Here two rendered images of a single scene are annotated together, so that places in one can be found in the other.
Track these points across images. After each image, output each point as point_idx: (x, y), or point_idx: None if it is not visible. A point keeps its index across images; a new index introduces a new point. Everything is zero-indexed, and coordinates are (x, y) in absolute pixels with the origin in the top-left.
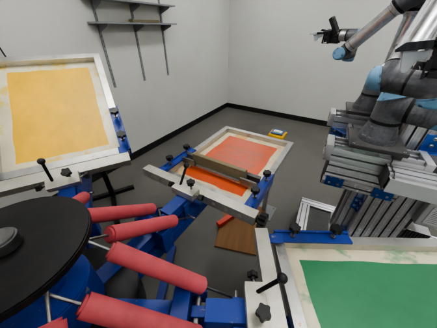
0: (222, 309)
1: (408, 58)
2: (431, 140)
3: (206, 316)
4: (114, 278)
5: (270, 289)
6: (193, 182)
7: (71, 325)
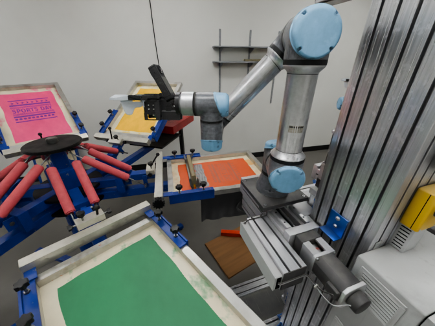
0: (86, 212)
1: (144, 103)
2: (334, 218)
3: (80, 210)
4: None
5: (106, 221)
6: (149, 163)
7: None
